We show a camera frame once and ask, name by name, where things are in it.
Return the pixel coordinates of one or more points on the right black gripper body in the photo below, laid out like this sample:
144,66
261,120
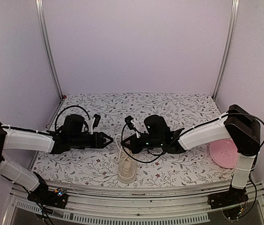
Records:
154,143

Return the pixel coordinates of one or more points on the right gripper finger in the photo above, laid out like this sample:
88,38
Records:
130,149
127,141

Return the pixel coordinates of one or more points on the aluminium frame post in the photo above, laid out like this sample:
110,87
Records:
227,48
47,47

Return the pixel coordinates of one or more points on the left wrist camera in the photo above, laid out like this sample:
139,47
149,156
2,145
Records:
93,123

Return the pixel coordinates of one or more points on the aluminium front rail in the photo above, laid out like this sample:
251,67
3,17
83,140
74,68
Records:
187,205

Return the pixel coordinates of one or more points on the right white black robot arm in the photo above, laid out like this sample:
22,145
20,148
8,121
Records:
236,124

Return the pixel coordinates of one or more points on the right aluminium frame post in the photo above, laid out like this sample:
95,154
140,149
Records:
227,48

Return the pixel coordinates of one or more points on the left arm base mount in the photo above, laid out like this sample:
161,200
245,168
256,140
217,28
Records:
43,196

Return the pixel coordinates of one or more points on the floral patterned table mat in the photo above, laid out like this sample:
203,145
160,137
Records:
99,167

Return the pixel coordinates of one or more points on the cream white sneaker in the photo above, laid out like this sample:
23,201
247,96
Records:
127,167

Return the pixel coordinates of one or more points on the pink round plate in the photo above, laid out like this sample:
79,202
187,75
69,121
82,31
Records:
224,153

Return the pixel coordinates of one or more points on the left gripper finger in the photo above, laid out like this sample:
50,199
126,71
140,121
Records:
106,138
105,144

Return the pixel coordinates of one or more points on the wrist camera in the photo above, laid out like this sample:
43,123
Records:
133,125
93,123

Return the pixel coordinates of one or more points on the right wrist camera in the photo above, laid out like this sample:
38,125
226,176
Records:
133,125

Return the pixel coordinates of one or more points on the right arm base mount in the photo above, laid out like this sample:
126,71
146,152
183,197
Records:
227,198

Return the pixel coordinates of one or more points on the left aluminium frame post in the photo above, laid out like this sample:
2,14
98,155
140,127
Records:
47,47

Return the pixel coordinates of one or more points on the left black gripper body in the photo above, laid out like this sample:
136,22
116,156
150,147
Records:
76,141

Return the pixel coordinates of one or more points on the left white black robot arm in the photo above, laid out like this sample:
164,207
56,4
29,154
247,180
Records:
14,138

